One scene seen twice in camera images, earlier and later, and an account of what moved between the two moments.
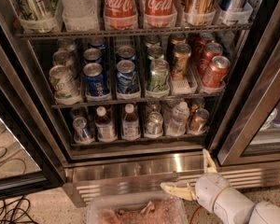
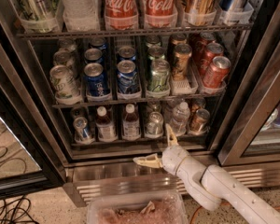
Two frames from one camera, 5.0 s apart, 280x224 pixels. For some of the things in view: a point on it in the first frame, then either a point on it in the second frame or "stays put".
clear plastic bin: x=160 y=207 stays put
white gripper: x=209 y=188 to x=174 y=160
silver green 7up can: x=155 y=123 stays put
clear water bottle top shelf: x=80 y=7 stays put
